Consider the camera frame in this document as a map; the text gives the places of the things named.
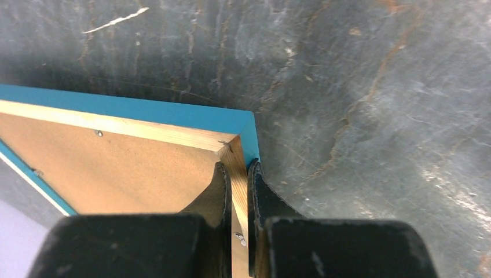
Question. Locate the brown cardboard backing board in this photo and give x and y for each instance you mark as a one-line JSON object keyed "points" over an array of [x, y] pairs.
{"points": [[113, 173]]}

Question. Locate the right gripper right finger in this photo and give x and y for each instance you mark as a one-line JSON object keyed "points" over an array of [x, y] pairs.
{"points": [[283, 243]]}

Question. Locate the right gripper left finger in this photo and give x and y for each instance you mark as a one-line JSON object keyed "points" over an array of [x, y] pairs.
{"points": [[195, 242]]}

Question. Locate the wooden picture frame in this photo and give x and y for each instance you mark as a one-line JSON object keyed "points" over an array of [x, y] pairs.
{"points": [[230, 134]]}

